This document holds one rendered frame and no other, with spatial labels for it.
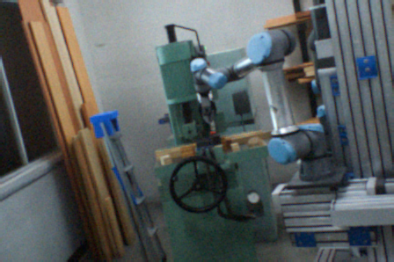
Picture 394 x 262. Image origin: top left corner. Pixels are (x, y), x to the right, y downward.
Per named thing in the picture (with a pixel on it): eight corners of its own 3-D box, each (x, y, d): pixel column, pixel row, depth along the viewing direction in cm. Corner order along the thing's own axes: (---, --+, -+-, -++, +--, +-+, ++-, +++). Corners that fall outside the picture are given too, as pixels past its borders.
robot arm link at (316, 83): (306, 35, 249) (315, 99, 286) (330, 30, 247) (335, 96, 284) (302, 19, 256) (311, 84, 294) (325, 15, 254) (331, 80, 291)
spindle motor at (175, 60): (167, 106, 270) (154, 47, 266) (169, 103, 287) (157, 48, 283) (200, 99, 269) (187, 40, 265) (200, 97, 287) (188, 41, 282)
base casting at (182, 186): (160, 202, 270) (156, 185, 269) (167, 176, 327) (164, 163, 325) (244, 185, 268) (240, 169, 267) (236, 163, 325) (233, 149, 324)
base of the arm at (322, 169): (338, 169, 224) (333, 147, 223) (331, 179, 211) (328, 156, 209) (303, 171, 230) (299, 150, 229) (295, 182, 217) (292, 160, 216)
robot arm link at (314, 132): (333, 150, 218) (328, 119, 216) (313, 159, 210) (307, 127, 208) (311, 149, 227) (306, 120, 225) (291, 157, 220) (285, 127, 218)
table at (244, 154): (154, 183, 259) (151, 171, 258) (159, 170, 289) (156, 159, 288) (272, 160, 256) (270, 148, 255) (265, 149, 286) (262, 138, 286)
